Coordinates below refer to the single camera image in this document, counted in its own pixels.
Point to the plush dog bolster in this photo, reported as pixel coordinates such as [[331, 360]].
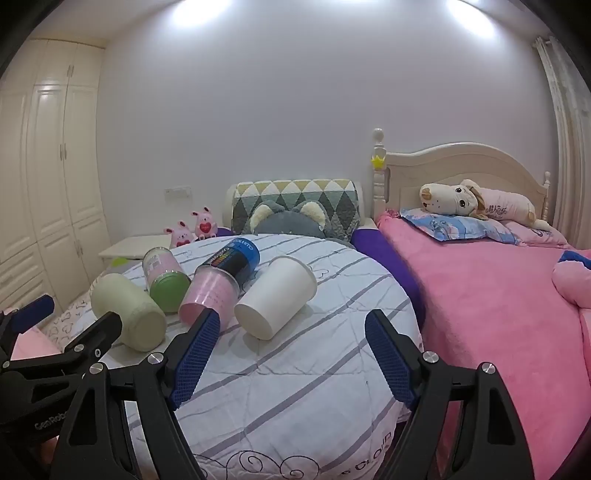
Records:
[[448, 196]]

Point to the pink blanket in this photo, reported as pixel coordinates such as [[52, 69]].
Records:
[[485, 323]]

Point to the heart print sheet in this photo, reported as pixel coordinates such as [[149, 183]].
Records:
[[69, 321]]

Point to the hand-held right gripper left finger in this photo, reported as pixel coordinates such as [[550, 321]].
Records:
[[198, 357]]

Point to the small green object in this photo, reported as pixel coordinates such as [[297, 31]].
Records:
[[121, 262]]

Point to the pink plush bunny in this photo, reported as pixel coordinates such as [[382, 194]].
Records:
[[205, 225], [181, 235]]

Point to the pink translucent cup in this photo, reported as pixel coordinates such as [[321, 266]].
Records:
[[207, 293]]

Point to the cream wooden headboard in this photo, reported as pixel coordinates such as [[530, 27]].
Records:
[[461, 166]]

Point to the white wall socket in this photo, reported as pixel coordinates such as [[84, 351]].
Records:
[[179, 191]]

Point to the cream wardrobe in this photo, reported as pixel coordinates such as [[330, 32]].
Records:
[[51, 161]]

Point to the grey plush cat cushion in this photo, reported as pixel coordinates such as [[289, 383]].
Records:
[[286, 225]]

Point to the white striped bed sheet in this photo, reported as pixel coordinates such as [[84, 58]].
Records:
[[300, 378]]

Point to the pink and blue plush toy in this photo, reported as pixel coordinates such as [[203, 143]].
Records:
[[572, 282]]

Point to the white curtain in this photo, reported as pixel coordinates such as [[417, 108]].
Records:
[[568, 161]]

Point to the blue printed pillow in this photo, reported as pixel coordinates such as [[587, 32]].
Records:
[[455, 229]]

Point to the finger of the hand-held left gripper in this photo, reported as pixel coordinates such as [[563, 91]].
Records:
[[32, 313], [99, 330]]

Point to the blue and black cup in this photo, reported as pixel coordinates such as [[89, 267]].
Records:
[[240, 256]]

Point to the triangle patterned headboard cover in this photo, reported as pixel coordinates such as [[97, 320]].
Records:
[[323, 198]]

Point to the pink pillow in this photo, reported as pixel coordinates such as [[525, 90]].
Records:
[[545, 236]]

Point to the purple bed sheet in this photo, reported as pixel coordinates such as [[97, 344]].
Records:
[[378, 254]]

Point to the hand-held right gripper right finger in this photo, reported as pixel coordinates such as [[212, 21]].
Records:
[[390, 362]]

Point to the white nightstand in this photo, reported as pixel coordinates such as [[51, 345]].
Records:
[[134, 244]]

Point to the white paper cup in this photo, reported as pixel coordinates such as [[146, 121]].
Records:
[[277, 295]]

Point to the pale green cup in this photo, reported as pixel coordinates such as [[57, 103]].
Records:
[[124, 302]]

